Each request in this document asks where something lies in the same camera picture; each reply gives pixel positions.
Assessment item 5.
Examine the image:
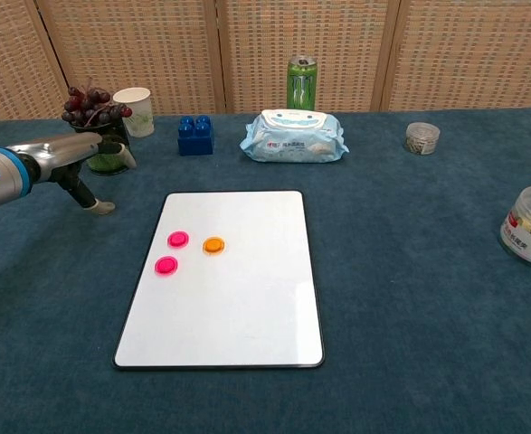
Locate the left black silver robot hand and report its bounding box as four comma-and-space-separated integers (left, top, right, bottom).
9, 132, 138, 216

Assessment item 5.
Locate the orange disc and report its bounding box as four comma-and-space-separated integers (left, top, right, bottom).
202, 236, 226, 256

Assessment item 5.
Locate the white rectangular board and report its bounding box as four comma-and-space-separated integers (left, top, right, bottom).
112, 190, 326, 371

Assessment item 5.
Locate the purple artificial grape bunch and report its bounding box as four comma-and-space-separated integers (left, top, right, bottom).
61, 79, 134, 128

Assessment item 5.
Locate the white paper cup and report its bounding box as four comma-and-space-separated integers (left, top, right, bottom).
112, 87, 156, 138

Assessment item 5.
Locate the blue building block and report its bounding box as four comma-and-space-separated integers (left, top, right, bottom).
176, 115, 215, 157

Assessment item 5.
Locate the bamboo folding screen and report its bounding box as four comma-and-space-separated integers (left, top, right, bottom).
0, 0, 531, 123

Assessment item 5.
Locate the light blue wet wipes pack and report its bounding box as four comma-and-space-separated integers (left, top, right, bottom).
240, 108, 350, 165

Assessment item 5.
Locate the green drink can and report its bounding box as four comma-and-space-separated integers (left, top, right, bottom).
286, 55, 318, 112

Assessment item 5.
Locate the small clear plastic jar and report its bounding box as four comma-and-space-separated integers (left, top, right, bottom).
403, 121, 441, 157

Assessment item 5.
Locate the blue felt table cloth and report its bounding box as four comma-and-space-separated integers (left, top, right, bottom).
0, 107, 531, 434

